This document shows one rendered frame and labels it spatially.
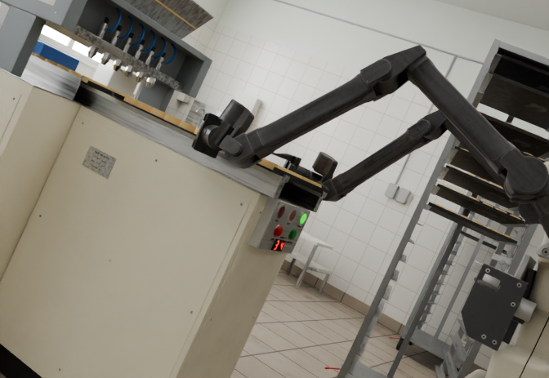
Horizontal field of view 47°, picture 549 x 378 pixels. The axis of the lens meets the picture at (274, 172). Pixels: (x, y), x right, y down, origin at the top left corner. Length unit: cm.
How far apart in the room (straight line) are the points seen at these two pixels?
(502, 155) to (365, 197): 472
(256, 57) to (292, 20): 56
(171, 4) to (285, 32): 471
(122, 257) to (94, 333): 22
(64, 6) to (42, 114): 32
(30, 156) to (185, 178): 49
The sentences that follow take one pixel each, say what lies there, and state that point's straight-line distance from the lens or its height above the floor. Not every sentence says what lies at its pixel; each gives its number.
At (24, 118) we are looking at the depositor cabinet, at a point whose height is 74.
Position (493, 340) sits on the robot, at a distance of 147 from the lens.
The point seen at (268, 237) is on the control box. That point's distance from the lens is 168.
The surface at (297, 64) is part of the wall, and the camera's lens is 669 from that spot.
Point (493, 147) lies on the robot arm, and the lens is 139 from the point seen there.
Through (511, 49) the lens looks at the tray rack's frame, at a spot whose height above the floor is 180.
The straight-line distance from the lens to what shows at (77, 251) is 192.
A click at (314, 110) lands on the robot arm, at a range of 146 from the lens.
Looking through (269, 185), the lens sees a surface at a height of 86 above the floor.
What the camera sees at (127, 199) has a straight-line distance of 183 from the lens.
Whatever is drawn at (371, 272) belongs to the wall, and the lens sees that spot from 597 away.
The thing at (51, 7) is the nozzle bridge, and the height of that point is 106.
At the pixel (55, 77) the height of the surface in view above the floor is 88.
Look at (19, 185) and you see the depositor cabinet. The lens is 199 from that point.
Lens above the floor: 92
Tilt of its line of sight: 1 degrees down
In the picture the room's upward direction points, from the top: 25 degrees clockwise
